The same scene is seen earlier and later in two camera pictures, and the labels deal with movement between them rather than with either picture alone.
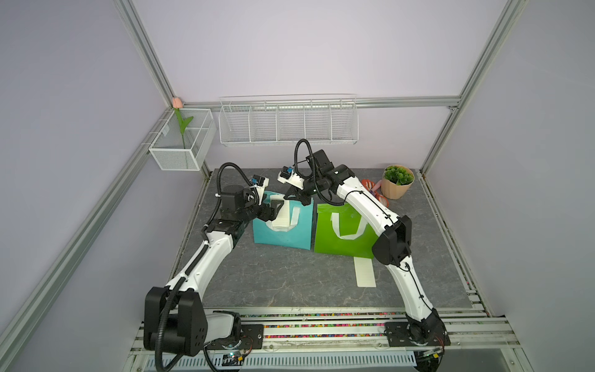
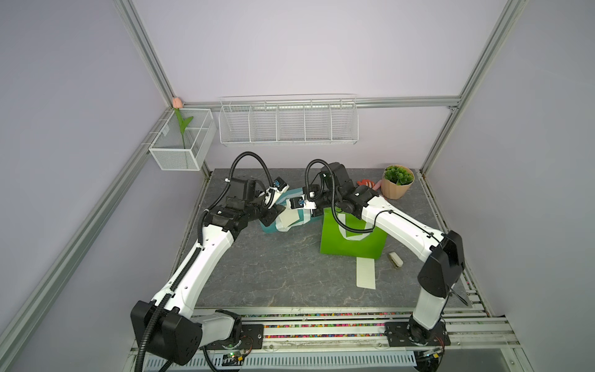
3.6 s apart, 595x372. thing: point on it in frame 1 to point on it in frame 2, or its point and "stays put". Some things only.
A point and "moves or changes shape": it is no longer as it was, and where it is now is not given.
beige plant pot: (397, 180) stays put
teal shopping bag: (299, 238) moves or changes shape
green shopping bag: (342, 230) stays put
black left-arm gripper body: (260, 211) stays put
